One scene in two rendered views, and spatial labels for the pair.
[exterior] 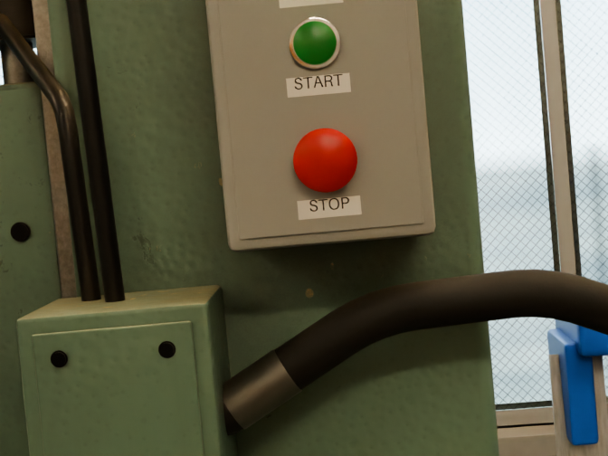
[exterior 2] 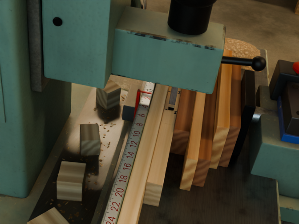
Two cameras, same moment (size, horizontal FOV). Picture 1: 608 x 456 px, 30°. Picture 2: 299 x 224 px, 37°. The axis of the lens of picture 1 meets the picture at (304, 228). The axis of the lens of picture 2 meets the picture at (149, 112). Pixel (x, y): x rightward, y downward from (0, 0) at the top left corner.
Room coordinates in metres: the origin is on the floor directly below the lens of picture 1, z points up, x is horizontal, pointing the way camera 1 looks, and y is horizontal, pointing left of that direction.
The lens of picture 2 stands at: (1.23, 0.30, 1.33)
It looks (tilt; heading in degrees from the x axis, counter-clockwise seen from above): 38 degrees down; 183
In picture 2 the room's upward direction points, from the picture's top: 9 degrees clockwise
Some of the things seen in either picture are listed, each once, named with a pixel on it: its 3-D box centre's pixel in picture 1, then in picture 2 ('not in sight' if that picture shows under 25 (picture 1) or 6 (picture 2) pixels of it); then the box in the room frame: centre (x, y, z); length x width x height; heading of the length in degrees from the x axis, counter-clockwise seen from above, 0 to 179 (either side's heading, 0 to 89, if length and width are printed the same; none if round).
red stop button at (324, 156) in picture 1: (325, 160); not in sight; (0.53, -0.01, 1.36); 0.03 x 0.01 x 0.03; 89
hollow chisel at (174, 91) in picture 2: not in sight; (174, 89); (0.72, 0.30, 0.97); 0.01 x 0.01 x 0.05; 89
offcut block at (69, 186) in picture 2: not in sight; (71, 181); (0.78, 0.18, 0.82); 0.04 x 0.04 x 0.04; 7
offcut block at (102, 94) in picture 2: not in sight; (108, 94); (0.55, 0.18, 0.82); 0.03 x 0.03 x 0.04; 53
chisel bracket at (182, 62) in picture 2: not in sight; (166, 53); (0.71, 0.28, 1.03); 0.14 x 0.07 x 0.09; 89
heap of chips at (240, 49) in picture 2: not in sight; (230, 48); (0.46, 0.40, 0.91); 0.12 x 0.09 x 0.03; 89
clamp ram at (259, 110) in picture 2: not in sight; (262, 116); (0.71, 0.43, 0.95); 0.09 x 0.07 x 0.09; 179
